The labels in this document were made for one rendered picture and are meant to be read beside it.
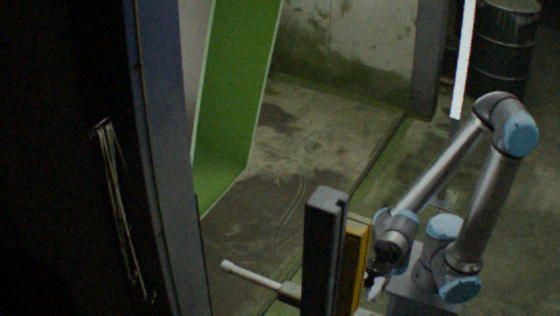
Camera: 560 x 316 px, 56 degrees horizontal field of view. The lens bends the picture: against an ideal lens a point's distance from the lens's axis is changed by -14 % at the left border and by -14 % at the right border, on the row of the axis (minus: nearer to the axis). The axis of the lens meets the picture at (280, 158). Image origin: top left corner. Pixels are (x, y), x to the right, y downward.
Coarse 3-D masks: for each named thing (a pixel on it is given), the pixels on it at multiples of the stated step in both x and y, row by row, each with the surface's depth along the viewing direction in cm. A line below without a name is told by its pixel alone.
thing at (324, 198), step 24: (336, 192) 103; (312, 216) 101; (336, 216) 99; (312, 240) 104; (336, 240) 103; (312, 264) 107; (336, 264) 109; (312, 288) 111; (336, 288) 114; (312, 312) 115
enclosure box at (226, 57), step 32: (192, 0) 189; (224, 0) 256; (256, 0) 249; (192, 32) 196; (224, 32) 266; (256, 32) 258; (192, 64) 204; (224, 64) 276; (256, 64) 268; (192, 96) 212; (224, 96) 286; (256, 96) 277; (192, 128) 220; (224, 128) 298; (192, 160) 233; (224, 160) 306; (224, 192) 287
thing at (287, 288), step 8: (224, 264) 157; (232, 264) 158; (232, 272) 157; (240, 272) 156; (248, 272) 155; (248, 280) 155; (256, 280) 154; (264, 280) 153; (272, 288) 152; (280, 288) 150; (288, 288) 150; (296, 288) 150; (280, 296) 150; (288, 296) 148; (296, 296) 148; (288, 304) 150; (296, 304) 149; (360, 312) 143; (368, 312) 142
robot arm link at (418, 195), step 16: (496, 96) 164; (512, 96) 162; (480, 112) 168; (464, 128) 174; (480, 128) 170; (448, 144) 178; (464, 144) 174; (480, 144) 174; (432, 160) 183; (448, 160) 177; (464, 160) 177; (432, 176) 181; (448, 176) 180; (416, 192) 184; (432, 192) 183; (384, 208) 197; (400, 208) 188; (416, 208) 186; (384, 224) 191
